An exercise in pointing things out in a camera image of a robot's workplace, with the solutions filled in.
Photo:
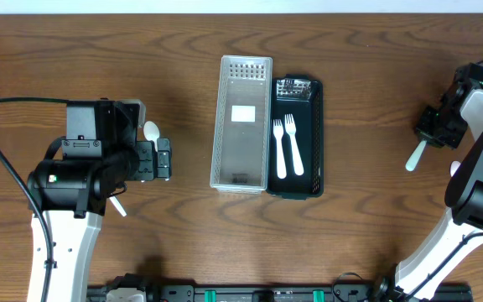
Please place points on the white label in basket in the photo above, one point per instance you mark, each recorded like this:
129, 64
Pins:
243, 114

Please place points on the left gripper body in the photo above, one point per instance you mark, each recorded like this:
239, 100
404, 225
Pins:
162, 158

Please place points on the pale blue plastic fork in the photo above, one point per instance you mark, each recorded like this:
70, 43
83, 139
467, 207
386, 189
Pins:
415, 156

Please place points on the white plastic fork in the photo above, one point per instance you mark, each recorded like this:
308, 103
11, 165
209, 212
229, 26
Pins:
278, 132
291, 131

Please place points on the white plastic spoon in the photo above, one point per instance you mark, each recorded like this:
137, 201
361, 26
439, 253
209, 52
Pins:
454, 167
151, 133
118, 206

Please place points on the black plastic mesh basket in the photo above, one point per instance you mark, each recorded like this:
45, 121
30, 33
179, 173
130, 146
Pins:
302, 97

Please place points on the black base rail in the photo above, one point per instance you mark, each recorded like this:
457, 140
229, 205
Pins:
132, 287

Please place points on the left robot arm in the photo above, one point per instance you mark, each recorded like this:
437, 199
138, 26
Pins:
80, 172

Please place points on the clear plastic mesh basket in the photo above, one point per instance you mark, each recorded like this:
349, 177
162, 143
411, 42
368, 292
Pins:
239, 161

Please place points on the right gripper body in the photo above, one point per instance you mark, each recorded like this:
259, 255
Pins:
447, 128

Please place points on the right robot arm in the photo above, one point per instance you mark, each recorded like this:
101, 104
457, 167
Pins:
460, 229

